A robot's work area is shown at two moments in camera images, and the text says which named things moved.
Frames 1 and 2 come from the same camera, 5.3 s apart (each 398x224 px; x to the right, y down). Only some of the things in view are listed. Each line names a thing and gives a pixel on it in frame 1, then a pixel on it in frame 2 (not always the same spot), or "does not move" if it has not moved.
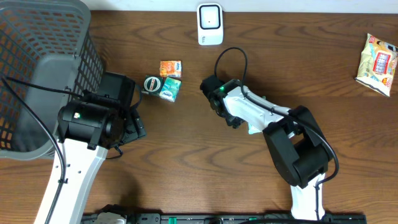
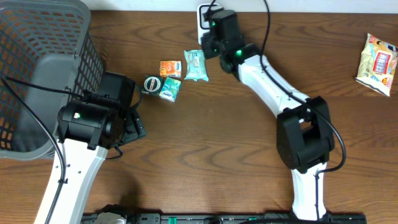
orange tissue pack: [170, 68] does not move
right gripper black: [232, 123] -> [204, 43]
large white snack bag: [378, 65] does not move
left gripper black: [135, 127] does not move
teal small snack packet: [252, 130] -> [196, 65]
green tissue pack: [170, 89] does not move
